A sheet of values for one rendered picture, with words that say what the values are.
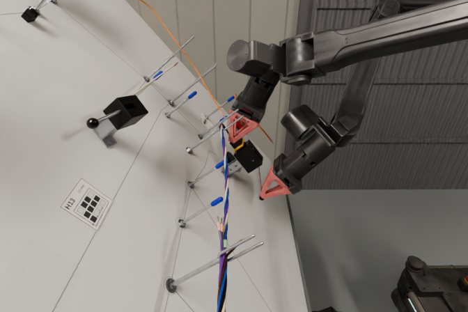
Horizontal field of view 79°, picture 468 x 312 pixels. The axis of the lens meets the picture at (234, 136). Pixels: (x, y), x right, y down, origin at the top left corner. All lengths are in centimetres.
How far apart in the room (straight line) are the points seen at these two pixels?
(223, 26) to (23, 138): 159
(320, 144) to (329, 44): 21
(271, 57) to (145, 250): 38
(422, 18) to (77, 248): 52
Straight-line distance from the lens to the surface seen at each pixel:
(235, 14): 187
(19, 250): 33
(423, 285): 169
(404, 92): 225
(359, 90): 74
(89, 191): 39
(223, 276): 35
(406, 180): 268
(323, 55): 52
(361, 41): 51
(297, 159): 64
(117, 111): 41
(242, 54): 53
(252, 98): 59
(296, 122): 64
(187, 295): 44
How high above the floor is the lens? 150
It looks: 29 degrees down
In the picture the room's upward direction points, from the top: straight up
